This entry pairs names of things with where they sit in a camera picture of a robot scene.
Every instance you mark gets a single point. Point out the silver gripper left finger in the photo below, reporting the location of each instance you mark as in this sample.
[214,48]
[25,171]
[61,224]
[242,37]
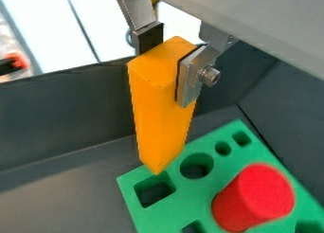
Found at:
[147,29]

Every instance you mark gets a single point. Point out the orange black clamp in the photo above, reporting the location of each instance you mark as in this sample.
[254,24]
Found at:
[13,63]

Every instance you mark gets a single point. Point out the red cylinder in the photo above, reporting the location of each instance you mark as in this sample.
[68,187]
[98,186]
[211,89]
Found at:
[258,197]

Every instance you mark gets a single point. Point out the green foam shape board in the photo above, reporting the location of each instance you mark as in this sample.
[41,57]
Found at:
[226,186]

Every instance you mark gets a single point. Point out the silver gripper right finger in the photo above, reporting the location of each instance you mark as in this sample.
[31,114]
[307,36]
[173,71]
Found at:
[196,70]

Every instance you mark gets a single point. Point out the yellow rectangular block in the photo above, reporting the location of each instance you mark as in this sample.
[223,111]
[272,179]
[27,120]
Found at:
[163,121]

